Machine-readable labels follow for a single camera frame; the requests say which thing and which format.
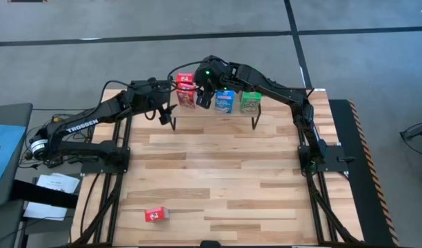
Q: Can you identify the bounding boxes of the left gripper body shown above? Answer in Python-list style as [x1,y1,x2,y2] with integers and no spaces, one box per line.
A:
[157,81,174,127]

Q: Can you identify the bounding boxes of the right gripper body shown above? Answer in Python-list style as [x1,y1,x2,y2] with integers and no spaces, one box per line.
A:
[194,77,229,96]

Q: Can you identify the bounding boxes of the blue Rice Krispies cereal box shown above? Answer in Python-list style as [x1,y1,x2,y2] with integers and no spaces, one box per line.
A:
[214,90,236,115]

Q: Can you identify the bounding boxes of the green Apple Jacks cereal box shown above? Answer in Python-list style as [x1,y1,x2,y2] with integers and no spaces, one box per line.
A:
[239,91,263,114]

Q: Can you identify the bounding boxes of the wooden shelf with black legs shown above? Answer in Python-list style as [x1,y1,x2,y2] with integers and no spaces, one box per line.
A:
[165,77,262,131]

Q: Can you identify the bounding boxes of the white paper sheets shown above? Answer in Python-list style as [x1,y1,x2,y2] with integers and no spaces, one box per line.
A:
[23,173,81,221]

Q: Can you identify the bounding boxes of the black flat beam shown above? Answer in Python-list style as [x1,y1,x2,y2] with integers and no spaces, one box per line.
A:
[9,178,80,209]

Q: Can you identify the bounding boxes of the grey side table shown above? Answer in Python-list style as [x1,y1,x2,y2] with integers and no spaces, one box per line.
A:
[0,102,34,207]

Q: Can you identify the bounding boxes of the blue panel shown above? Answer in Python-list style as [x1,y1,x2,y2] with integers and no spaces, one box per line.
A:
[0,123,28,196]

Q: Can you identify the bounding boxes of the black hazard-striped floor mat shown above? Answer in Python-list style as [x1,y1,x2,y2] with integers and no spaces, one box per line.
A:
[330,99,400,248]

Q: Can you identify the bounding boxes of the grey chair base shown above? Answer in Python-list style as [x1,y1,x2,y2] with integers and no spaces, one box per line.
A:
[399,121,422,158]

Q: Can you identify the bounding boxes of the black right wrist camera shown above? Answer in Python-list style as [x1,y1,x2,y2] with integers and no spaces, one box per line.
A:
[195,56,221,82]

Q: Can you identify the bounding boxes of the black aluminium table frame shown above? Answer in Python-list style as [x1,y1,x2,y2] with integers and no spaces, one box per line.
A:
[72,87,365,248]

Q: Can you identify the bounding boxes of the black cable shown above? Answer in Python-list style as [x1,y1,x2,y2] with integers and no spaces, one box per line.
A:
[302,86,317,101]

